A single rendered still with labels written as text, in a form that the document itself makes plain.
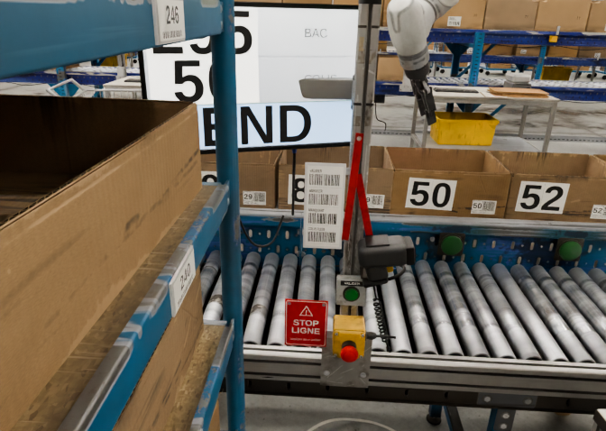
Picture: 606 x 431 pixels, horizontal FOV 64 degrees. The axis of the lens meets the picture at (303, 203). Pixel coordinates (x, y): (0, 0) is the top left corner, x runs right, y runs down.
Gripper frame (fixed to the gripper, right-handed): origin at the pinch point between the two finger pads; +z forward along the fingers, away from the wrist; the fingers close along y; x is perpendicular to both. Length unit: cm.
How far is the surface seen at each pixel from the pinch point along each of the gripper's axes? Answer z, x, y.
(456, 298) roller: 24, -20, 54
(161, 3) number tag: -101, -43, 90
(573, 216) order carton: 41, 30, 35
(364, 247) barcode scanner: -30, -38, 62
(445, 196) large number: 20.9, -6.2, 19.4
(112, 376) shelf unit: -91, -53, 108
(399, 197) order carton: 16.8, -20.4, 14.8
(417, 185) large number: 14.6, -13.3, 15.1
